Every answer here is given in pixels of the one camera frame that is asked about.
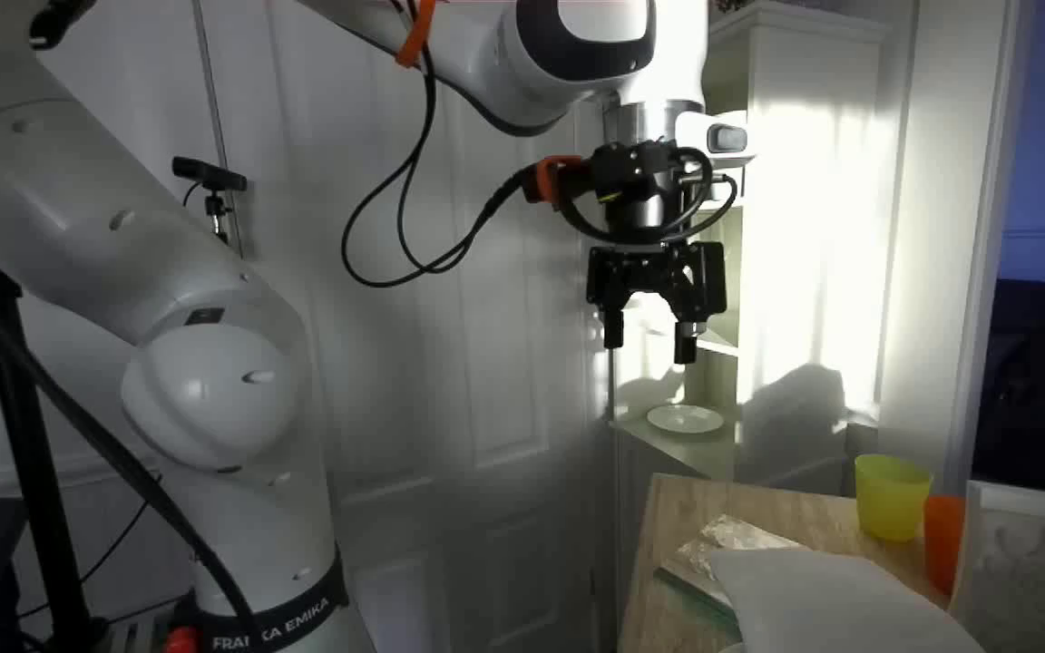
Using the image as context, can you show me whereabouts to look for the wooden top white cabinet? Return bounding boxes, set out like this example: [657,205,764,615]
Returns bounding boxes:
[613,466,971,653]

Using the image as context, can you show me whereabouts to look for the crumpled clear plastic wrap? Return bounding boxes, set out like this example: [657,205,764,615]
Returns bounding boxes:
[676,512,810,585]

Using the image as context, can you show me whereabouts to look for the small black stand camera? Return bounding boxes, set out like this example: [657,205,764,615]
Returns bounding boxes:
[169,152,250,251]

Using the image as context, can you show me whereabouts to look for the white round plate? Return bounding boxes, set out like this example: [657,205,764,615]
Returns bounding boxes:
[643,401,729,440]

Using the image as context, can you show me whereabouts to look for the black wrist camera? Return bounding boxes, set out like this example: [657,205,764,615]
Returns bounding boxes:
[532,142,719,210]

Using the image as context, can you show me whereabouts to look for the white panel door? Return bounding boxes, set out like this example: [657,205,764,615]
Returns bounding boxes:
[191,0,613,653]

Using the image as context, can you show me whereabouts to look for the yellow plastic cup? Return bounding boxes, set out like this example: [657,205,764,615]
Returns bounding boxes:
[853,450,936,547]

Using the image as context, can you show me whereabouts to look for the dark sofa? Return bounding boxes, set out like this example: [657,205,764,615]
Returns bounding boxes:
[971,275,1045,501]

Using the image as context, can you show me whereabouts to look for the thick black hanging cable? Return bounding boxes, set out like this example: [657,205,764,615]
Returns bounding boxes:
[0,247,262,638]

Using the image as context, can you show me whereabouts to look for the pale textured fabric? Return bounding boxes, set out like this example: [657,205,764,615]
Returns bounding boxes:
[950,478,1045,653]

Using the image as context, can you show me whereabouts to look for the orange plastic cup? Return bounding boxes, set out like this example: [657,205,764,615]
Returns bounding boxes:
[922,490,969,598]

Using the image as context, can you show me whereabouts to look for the white open shelf cabinet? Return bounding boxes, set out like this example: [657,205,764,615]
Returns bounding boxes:
[597,0,899,501]

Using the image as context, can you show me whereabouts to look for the white cloth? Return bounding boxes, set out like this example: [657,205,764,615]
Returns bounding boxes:
[706,545,988,653]

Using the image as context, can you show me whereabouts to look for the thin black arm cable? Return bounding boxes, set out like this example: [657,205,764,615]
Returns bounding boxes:
[336,0,742,291]

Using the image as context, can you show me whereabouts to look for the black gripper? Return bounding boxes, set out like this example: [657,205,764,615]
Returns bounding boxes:
[585,189,729,367]

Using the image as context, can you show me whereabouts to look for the black tripod stand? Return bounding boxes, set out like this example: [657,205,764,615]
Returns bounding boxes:
[0,247,107,653]

